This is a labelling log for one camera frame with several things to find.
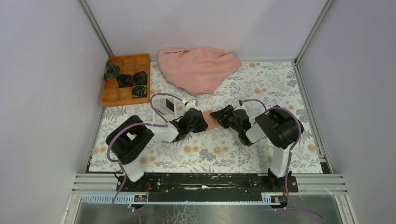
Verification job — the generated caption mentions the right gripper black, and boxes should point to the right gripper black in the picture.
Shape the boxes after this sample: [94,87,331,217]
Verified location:
[210,106,241,135]

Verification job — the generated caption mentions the brown leather card holder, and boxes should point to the brown leather card holder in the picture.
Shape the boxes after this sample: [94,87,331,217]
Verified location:
[202,109,219,131]

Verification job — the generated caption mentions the white translucent card box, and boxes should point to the white translucent card box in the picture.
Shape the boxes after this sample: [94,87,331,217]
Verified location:
[152,96,178,121]

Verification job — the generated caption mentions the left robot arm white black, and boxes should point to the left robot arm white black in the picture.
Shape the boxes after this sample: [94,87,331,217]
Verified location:
[106,108,209,192]

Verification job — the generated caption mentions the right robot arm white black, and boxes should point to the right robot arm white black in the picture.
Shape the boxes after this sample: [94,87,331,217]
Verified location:
[210,105,304,192]

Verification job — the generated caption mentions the pink cloth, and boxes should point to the pink cloth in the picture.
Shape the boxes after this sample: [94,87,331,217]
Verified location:
[157,47,242,96]

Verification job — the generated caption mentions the dark patterned rolled sock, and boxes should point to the dark patterned rolled sock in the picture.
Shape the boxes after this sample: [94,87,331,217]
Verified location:
[131,85,147,98]

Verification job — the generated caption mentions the black rolled sock right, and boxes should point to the black rolled sock right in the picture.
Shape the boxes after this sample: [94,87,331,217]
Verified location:
[132,71,148,86]

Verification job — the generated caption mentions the black rolled sock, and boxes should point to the black rolled sock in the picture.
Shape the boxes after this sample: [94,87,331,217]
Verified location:
[132,71,148,86]
[116,74,133,88]

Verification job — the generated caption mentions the black rolled sock left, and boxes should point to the black rolled sock left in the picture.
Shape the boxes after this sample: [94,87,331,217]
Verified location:
[116,74,133,88]

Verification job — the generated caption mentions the wooden compartment tray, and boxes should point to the wooden compartment tray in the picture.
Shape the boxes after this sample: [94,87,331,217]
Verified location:
[101,54,151,107]

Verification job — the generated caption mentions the green patterned rolled sock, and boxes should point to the green patterned rolled sock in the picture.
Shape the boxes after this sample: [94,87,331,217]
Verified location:
[103,60,120,80]

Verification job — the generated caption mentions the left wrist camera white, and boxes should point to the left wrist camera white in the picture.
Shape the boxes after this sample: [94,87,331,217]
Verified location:
[183,99,197,111]

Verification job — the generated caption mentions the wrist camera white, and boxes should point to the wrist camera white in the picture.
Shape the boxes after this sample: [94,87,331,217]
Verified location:
[234,104,246,111]
[183,99,197,111]

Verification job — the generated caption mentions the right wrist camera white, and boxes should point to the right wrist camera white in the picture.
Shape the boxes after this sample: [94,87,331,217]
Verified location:
[234,104,246,111]

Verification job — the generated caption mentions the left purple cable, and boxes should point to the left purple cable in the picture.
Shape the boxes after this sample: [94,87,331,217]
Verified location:
[106,93,188,224]

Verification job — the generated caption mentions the purple cable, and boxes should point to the purple cable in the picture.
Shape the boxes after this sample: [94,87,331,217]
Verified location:
[238,98,325,222]
[106,93,188,224]

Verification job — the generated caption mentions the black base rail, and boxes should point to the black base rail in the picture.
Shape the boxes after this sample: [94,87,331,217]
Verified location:
[116,173,298,203]

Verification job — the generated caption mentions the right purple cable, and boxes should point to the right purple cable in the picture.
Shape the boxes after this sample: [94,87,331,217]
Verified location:
[238,98,325,222]

